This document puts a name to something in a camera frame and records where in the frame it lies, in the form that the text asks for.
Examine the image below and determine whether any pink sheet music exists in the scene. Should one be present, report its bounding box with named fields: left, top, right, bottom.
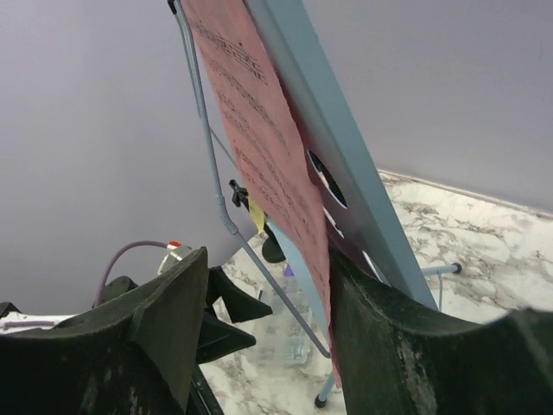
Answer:
left=179, top=0, right=345, bottom=390

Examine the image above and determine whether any purple microphone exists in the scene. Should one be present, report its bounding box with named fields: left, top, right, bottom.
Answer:
left=284, top=265, right=295, bottom=278

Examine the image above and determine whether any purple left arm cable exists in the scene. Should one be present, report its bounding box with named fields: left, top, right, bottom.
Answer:
left=93, top=240, right=169, bottom=308

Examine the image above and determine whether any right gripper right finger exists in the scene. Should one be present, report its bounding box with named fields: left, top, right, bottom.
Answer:
left=330, top=250, right=552, bottom=414

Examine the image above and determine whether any clear plastic screw box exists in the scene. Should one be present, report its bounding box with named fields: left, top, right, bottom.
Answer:
left=245, top=276, right=328, bottom=367

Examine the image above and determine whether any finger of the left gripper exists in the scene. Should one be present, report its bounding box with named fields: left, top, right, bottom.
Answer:
left=207, top=266, right=273, bottom=323
left=196, top=311, right=256, bottom=364

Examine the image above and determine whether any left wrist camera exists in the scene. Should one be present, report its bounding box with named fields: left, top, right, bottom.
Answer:
left=157, top=240, right=193, bottom=275

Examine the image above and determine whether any light blue music stand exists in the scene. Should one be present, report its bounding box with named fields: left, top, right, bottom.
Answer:
left=167, top=0, right=463, bottom=410

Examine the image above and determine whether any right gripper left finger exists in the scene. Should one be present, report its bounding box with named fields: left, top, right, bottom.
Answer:
left=1, top=247, right=208, bottom=414

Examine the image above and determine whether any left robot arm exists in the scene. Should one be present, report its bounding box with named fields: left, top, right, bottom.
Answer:
left=13, top=266, right=273, bottom=364

